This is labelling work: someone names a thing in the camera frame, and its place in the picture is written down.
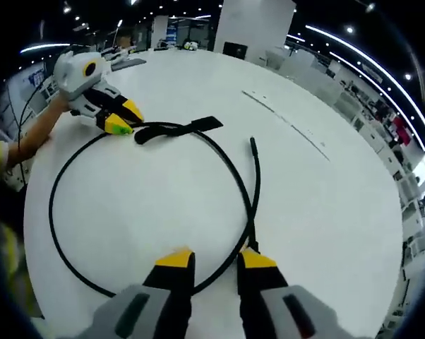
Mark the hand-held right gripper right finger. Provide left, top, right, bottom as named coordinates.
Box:
left=237, top=248, right=357, bottom=339

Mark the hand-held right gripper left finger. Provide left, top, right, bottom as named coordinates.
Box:
left=71, top=246, right=196, bottom=339

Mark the black velcro strap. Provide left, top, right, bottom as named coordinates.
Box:
left=133, top=115, right=223, bottom=145

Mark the black charging cable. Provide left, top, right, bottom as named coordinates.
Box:
left=48, top=121, right=261, bottom=298

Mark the white desk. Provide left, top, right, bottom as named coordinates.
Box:
left=21, top=47, right=406, bottom=339

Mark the small black monitor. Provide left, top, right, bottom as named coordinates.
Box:
left=223, top=41, right=247, bottom=59

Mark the flat white strip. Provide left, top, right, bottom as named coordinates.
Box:
left=241, top=90, right=332, bottom=162

